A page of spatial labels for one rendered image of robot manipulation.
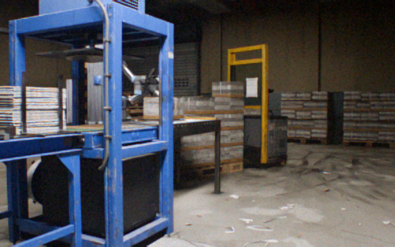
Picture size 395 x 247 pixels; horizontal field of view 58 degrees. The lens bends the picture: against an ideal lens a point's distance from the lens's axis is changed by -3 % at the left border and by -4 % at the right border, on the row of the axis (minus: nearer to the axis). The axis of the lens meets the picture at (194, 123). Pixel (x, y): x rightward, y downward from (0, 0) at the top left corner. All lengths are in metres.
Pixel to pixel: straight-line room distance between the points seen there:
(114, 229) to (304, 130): 7.60
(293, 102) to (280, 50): 2.36
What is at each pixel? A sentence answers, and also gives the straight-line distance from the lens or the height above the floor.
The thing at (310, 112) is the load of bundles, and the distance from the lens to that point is 9.39.
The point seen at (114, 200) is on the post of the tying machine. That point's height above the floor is 0.40.
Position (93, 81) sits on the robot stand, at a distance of 4.25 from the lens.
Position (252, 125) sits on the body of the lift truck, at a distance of 5.88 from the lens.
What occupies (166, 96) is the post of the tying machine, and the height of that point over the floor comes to 1.02.
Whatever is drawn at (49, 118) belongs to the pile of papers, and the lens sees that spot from 2.28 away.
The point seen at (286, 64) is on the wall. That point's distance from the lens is 11.25.
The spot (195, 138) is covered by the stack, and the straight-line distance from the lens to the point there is 4.80.
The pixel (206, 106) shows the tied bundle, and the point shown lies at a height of 0.93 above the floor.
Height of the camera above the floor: 0.96
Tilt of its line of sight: 3 degrees down
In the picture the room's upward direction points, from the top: straight up
